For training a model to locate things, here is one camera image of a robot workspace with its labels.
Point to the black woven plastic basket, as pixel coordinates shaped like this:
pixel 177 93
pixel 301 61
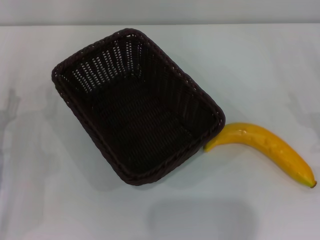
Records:
pixel 140 125

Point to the yellow banana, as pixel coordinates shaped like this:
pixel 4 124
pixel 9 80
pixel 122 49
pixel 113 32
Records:
pixel 270 147

